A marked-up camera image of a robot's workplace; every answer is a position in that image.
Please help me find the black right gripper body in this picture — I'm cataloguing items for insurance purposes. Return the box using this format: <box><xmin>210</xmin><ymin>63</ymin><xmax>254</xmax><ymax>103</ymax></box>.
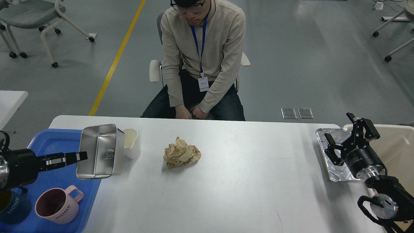
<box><xmin>343</xmin><ymin>138</ymin><xmax>386</xmax><ymax>179</ymax></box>

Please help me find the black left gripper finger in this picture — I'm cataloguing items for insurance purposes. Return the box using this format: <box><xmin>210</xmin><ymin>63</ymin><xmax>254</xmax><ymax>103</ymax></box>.
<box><xmin>40</xmin><ymin>151</ymin><xmax>88</xmax><ymax>164</ymax></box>
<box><xmin>42</xmin><ymin>161</ymin><xmax>77</xmax><ymax>171</ymax></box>

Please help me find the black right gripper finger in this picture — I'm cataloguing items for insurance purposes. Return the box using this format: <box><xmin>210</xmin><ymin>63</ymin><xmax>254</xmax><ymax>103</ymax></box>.
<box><xmin>346</xmin><ymin>113</ymin><xmax>380</xmax><ymax>141</ymax></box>
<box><xmin>324</xmin><ymin>133</ymin><xmax>344</xmax><ymax>166</ymax></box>

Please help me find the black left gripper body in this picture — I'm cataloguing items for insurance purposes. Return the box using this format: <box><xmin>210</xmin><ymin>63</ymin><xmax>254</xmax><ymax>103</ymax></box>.
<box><xmin>1</xmin><ymin>149</ymin><xmax>43</xmax><ymax>191</ymax></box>

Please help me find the pink HOME mug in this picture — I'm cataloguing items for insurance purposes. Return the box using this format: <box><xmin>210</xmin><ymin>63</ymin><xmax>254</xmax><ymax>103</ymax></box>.
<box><xmin>35</xmin><ymin>185</ymin><xmax>84</xmax><ymax>225</ymax></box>

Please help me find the stainless steel rectangular tray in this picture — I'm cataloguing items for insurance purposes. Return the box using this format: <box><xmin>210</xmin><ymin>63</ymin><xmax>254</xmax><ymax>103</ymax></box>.
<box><xmin>76</xmin><ymin>124</ymin><xmax>125</xmax><ymax>180</ymax></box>

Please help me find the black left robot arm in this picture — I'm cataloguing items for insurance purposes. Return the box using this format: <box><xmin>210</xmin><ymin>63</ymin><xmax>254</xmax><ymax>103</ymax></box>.
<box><xmin>0</xmin><ymin>131</ymin><xmax>88</xmax><ymax>191</ymax></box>

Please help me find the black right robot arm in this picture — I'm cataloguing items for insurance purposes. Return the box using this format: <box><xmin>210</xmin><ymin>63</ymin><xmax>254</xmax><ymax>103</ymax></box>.
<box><xmin>324</xmin><ymin>112</ymin><xmax>414</xmax><ymax>233</ymax></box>

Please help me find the blue plastic tray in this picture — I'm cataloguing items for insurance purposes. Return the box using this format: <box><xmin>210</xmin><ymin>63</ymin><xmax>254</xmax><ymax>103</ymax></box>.
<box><xmin>0</xmin><ymin>129</ymin><xmax>100</xmax><ymax>233</ymax></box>

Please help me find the aluminium foil tray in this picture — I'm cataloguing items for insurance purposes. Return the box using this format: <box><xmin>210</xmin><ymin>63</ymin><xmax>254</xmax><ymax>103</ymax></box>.
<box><xmin>315</xmin><ymin>128</ymin><xmax>361</xmax><ymax>182</ymax></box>

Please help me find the beige plastic bin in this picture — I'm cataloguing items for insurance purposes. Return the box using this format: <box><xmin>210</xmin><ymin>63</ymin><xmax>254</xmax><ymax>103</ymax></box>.
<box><xmin>343</xmin><ymin>124</ymin><xmax>414</xmax><ymax>233</ymax></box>

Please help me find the dark blue HOME mug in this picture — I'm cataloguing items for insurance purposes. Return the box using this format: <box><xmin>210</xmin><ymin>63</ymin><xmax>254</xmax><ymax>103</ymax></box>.
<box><xmin>0</xmin><ymin>187</ymin><xmax>31</xmax><ymax>224</ymax></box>

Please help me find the right metal floor plate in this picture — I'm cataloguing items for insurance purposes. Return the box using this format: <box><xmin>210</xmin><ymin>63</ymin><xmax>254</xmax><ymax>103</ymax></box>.
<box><xmin>298</xmin><ymin>108</ymin><xmax>314</xmax><ymax>119</ymax></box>

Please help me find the metal floor plate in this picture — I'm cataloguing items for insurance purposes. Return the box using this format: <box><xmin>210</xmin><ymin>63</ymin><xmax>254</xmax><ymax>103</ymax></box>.
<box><xmin>281</xmin><ymin>108</ymin><xmax>298</xmax><ymax>119</ymax></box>
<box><xmin>298</xmin><ymin>108</ymin><xmax>314</xmax><ymax>119</ymax></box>

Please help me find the left metal floor plate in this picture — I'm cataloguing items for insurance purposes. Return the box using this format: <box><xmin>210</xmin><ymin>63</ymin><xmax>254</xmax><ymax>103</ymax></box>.
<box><xmin>281</xmin><ymin>108</ymin><xmax>298</xmax><ymax>119</ymax></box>

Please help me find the white side table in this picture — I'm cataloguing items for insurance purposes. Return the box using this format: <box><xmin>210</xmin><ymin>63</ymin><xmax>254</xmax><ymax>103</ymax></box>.
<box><xmin>0</xmin><ymin>90</ymin><xmax>28</xmax><ymax>130</ymax></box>

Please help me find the white paper cup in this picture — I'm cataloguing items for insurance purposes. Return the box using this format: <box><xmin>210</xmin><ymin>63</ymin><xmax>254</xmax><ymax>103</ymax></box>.
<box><xmin>123</xmin><ymin>128</ymin><xmax>140</xmax><ymax>160</ymax></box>

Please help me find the crumpled brown paper ball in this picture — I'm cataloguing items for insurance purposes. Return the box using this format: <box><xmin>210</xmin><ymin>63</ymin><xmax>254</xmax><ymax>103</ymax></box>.
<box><xmin>163</xmin><ymin>136</ymin><xmax>202</xmax><ymax>169</ymax></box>

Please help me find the white power adapter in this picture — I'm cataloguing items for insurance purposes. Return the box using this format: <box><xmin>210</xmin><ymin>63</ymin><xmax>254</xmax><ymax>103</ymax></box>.
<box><xmin>374</xmin><ymin>1</ymin><xmax>384</xmax><ymax>11</ymax></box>

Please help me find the grey wheeled chair left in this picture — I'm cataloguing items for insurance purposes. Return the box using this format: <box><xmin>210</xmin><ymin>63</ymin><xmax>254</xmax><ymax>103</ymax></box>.
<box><xmin>0</xmin><ymin>0</ymin><xmax>95</xmax><ymax>68</ymax></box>

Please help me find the seated man in beige sweater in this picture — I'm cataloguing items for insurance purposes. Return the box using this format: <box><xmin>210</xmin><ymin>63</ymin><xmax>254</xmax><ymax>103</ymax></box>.
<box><xmin>142</xmin><ymin>0</ymin><xmax>246</xmax><ymax>121</ymax></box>

